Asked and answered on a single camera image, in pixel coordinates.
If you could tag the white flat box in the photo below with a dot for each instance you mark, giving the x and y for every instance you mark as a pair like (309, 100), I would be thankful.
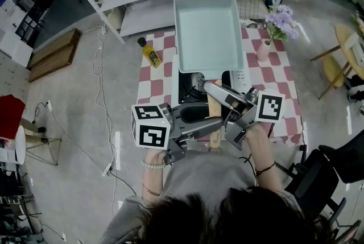
(357, 48)

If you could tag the white round side table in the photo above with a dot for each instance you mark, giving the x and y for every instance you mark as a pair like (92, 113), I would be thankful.
(20, 146)

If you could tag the purple artificial flowers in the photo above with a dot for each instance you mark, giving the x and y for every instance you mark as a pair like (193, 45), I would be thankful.
(281, 21)

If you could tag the black metal cart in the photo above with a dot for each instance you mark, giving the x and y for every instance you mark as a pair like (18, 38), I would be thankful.
(17, 208)

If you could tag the round wooden table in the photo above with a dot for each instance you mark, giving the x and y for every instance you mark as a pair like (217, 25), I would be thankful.
(345, 49)

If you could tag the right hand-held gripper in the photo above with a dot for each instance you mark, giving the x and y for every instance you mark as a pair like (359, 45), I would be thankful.
(270, 106)

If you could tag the red chair gold legs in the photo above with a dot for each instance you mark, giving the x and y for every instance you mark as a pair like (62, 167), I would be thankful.
(11, 115)

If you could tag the pale artificial flowers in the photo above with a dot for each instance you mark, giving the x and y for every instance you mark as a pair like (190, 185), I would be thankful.
(358, 20)

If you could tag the yellow oil bottle black cap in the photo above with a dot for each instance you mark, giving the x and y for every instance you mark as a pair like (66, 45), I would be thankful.
(152, 55)

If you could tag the person's grey shirt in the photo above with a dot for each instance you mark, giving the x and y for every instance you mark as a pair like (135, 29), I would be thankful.
(204, 171)

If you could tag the person's left forearm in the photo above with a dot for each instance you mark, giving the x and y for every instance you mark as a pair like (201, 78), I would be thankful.
(153, 180)

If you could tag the pink white checkered tablecloth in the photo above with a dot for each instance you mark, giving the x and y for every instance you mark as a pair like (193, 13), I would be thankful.
(153, 86)

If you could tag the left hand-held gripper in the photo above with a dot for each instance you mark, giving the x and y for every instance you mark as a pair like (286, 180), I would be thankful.
(150, 129)

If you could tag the black office chair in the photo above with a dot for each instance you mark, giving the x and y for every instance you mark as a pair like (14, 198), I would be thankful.
(318, 174)

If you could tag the white cabinet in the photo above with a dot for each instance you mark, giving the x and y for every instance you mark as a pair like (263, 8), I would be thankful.
(11, 78)

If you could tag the white portable stove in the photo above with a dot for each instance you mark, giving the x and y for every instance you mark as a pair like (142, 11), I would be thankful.
(175, 83)

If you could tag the person's right hand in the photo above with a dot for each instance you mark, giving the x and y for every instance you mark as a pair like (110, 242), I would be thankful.
(258, 140)

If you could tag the wooden step box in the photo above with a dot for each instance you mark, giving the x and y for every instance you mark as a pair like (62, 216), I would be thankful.
(54, 55)

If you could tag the person's right forearm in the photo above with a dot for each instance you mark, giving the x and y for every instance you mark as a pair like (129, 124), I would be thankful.
(267, 180)

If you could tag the pink vase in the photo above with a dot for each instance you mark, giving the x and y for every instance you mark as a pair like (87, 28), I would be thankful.
(263, 51)

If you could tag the white power strip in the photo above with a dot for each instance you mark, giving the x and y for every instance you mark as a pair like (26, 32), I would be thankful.
(107, 169)

